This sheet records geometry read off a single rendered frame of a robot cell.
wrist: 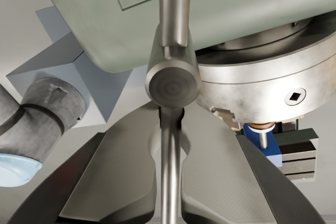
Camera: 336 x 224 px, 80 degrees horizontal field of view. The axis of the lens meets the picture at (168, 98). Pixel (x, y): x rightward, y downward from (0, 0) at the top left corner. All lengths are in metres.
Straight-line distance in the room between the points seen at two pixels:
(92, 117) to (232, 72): 0.42
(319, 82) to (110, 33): 0.32
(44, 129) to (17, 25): 1.62
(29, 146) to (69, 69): 0.19
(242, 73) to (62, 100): 0.41
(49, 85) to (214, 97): 0.39
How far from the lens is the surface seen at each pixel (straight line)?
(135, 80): 0.92
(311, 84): 0.38
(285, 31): 0.37
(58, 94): 0.56
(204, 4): 0.26
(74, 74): 0.55
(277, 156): 0.69
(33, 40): 2.05
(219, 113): 0.42
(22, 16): 2.01
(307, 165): 1.01
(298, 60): 0.34
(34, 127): 0.49
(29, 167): 0.48
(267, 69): 0.33
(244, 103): 0.36
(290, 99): 0.38
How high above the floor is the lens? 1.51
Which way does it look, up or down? 54 degrees down
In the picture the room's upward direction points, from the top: 171 degrees counter-clockwise
